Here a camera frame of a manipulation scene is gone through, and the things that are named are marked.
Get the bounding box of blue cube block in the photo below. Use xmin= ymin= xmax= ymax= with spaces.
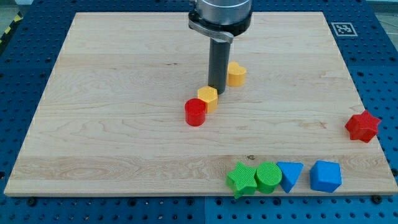
xmin=310 ymin=160 xmax=343 ymax=193

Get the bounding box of blue triangle block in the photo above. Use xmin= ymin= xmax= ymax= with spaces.
xmin=277 ymin=162 xmax=304 ymax=194

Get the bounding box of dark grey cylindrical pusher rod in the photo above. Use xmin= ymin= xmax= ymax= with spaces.
xmin=208 ymin=39 xmax=231 ymax=95

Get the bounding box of red star block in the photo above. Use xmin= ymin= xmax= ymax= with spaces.
xmin=345 ymin=110 xmax=381 ymax=143

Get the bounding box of green star block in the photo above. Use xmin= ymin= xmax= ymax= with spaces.
xmin=226 ymin=162 xmax=257 ymax=199

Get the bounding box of yellow heart block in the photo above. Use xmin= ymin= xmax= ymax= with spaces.
xmin=226 ymin=62 xmax=247 ymax=87

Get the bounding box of light wooden board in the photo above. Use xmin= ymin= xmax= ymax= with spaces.
xmin=4 ymin=12 xmax=397 ymax=197

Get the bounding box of white fiducial marker tag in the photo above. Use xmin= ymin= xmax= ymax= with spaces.
xmin=331 ymin=22 xmax=358 ymax=37

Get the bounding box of yellow hexagon block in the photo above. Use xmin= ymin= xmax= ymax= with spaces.
xmin=197 ymin=86 xmax=218 ymax=114

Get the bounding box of green cylinder block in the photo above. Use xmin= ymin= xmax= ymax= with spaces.
xmin=255 ymin=162 xmax=282 ymax=194

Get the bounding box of red cylinder block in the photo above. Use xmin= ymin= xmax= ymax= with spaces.
xmin=185 ymin=98 xmax=206 ymax=126

